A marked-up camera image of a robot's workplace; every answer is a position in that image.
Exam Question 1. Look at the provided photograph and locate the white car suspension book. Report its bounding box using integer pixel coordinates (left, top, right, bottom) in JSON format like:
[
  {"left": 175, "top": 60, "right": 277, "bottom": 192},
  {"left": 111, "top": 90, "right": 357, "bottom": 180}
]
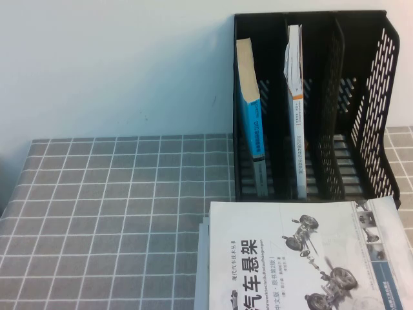
[{"left": 208, "top": 196, "right": 413, "bottom": 310}]

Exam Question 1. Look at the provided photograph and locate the blue cover book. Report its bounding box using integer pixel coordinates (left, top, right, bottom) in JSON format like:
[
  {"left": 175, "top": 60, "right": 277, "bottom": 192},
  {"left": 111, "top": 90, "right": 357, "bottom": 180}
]
[{"left": 236, "top": 37, "right": 269, "bottom": 198}]

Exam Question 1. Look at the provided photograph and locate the white book with orange band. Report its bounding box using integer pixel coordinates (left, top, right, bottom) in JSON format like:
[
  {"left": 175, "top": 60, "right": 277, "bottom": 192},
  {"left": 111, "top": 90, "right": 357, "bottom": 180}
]
[{"left": 283, "top": 24, "right": 308, "bottom": 200}]

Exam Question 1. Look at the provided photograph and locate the black mesh book stand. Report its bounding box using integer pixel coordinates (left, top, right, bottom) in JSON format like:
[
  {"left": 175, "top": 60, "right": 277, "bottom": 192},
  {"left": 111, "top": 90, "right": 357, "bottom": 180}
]
[{"left": 232, "top": 9, "right": 402, "bottom": 209}]

